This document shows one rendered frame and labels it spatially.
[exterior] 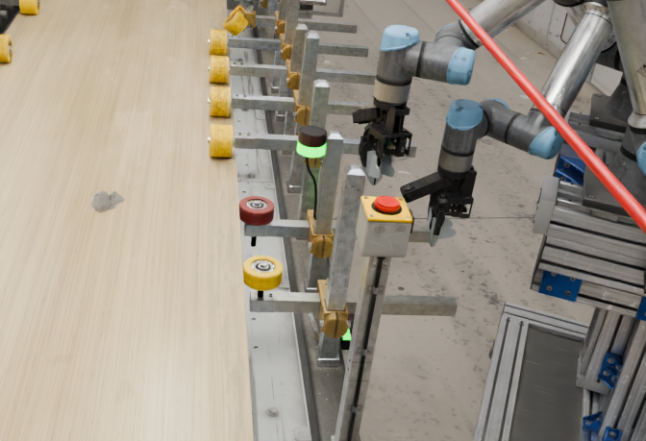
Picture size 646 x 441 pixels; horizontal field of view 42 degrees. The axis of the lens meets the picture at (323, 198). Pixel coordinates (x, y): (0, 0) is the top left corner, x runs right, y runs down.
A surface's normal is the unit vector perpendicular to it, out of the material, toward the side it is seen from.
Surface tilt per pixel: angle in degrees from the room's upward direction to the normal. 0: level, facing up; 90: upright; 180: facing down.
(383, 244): 90
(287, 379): 0
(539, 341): 0
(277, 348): 0
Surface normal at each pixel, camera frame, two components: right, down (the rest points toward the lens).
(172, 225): 0.11, -0.87
